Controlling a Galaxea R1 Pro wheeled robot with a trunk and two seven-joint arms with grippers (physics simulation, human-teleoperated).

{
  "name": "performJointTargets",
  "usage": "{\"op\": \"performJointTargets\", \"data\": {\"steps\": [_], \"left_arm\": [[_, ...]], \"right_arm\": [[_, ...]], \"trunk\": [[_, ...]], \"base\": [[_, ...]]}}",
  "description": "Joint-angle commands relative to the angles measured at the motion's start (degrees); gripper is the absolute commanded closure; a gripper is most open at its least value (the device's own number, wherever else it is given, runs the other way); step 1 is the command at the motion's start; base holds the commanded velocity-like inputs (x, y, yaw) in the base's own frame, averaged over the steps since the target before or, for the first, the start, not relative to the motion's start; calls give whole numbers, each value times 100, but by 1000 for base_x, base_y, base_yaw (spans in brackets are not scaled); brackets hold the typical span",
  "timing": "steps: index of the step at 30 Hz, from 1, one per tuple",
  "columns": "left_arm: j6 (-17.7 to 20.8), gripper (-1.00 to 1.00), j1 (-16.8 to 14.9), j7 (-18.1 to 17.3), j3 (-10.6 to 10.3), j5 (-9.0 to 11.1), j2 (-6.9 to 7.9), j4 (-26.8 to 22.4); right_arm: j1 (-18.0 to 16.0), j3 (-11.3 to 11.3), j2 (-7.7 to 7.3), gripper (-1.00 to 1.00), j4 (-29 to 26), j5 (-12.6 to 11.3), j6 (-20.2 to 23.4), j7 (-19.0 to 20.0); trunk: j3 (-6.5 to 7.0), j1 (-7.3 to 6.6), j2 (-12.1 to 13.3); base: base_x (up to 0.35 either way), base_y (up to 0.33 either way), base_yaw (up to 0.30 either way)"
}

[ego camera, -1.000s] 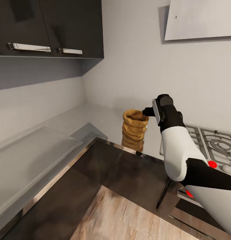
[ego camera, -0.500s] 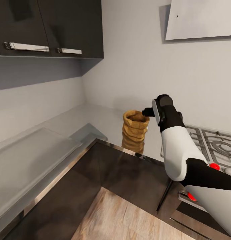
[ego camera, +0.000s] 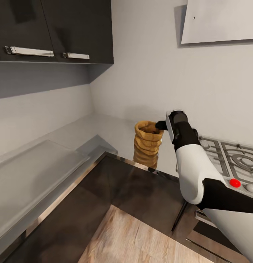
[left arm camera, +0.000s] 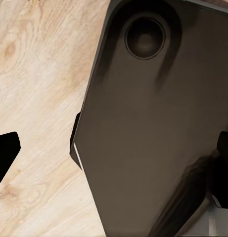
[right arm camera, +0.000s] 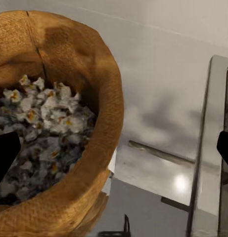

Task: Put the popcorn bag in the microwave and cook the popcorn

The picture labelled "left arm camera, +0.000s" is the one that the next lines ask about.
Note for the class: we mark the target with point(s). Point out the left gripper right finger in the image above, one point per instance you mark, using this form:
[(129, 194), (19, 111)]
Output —
[(222, 145)]

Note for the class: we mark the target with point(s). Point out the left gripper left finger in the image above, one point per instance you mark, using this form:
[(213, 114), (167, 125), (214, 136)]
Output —
[(9, 149)]

